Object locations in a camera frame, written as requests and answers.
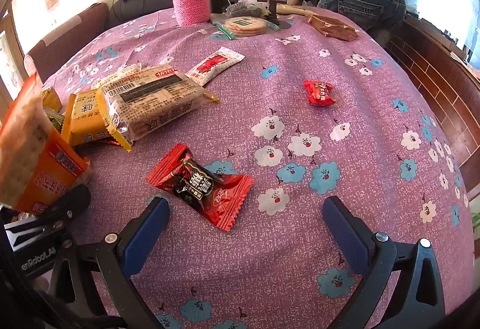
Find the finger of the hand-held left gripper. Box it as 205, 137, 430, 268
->
35, 185, 92, 230

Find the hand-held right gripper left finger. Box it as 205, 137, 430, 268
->
48, 196, 172, 329

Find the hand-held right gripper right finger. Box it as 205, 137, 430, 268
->
322, 195, 447, 329

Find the orange cracker packet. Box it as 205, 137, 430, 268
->
0, 72, 92, 215

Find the dark red candy packet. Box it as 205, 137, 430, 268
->
145, 144, 256, 233

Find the yellow cracker packet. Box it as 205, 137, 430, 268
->
60, 87, 134, 153

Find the large clear cracker packet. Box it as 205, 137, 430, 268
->
101, 66, 221, 142

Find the small red candy packet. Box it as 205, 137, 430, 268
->
302, 80, 336, 107

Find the small green snack packet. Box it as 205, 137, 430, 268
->
43, 107, 67, 133

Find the small yellow snack packet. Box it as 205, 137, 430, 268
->
42, 86, 64, 113

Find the pale cracker packet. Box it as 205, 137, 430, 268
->
94, 64, 143, 88

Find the maroon sofa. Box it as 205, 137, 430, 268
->
24, 2, 110, 84

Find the white and red snack sachet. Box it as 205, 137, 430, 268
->
185, 47, 245, 87

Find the brown snack packet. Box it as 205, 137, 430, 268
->
307, 13, 361, 42

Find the black sofa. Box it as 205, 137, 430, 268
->
109, 0, 323, 28

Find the round crackers packet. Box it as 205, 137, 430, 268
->
214, 15, 282, 40

